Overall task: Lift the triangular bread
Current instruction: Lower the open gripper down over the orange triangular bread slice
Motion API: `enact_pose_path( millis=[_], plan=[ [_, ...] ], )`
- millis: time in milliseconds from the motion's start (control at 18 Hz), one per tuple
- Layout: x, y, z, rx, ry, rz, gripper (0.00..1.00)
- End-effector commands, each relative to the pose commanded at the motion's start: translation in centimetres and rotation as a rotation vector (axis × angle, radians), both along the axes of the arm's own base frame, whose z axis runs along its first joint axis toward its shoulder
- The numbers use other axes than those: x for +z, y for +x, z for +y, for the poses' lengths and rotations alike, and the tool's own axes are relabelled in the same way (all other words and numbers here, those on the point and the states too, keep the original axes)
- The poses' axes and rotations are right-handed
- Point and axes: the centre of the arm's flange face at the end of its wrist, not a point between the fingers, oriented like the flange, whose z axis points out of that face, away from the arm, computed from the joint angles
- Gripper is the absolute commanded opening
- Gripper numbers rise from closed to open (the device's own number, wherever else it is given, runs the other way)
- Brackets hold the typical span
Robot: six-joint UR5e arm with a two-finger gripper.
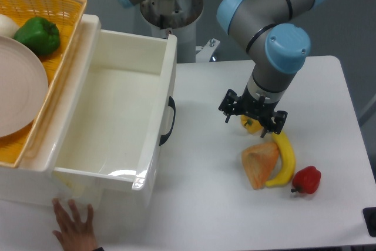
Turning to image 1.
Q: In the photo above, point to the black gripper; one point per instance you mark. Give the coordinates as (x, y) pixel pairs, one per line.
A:
(264, 112)

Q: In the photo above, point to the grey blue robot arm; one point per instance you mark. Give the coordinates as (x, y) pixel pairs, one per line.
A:
(264, 31)

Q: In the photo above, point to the dark sleeve forearm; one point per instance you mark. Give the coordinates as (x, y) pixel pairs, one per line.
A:
(99, 249)

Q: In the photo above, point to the orange triangle bread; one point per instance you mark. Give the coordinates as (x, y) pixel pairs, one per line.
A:
(258, 162)

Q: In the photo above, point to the person's hand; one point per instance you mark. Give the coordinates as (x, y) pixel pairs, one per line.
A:
(73, 233)

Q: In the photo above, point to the yellow bell pepper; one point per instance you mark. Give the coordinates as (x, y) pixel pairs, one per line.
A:
(251, 125)

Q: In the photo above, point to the yellow banana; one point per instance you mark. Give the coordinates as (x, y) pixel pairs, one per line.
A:
(288, 161)

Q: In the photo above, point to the red bell pepper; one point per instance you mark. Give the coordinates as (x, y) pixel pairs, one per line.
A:
(306, 180)

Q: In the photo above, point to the white open drawer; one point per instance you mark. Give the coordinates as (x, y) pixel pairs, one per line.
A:
(112, 143)

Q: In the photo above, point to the black round object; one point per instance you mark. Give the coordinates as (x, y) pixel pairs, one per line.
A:
(370, 220)

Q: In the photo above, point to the green bell pepper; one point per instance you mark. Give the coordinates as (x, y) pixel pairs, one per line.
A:
(40, 35)

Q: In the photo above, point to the yellow woven basket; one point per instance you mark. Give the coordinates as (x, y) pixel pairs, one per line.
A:
(66, 14)

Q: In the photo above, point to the white plastic drawer unit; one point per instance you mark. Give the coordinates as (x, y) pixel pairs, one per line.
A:
(35, 180)

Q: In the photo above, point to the beige plate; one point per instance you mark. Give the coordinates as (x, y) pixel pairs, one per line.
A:
(24, 85)

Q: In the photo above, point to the white onion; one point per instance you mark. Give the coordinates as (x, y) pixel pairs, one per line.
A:
(8, 27)

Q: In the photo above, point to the black drawer handle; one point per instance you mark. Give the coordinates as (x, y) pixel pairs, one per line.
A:
(169, 121)

